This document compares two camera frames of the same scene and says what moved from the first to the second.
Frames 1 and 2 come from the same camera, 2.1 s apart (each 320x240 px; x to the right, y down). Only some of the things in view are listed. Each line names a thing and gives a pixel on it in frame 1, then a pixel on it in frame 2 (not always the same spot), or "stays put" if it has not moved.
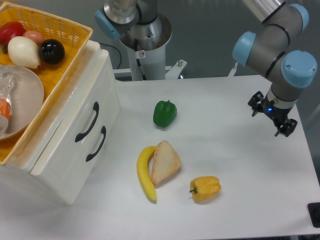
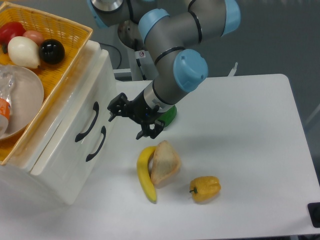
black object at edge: x=314 y=210 stays put
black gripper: x=278 y=114 to x=139 y=110
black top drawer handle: x=96 y=107 stays put
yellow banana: x=142 y=164 stays put
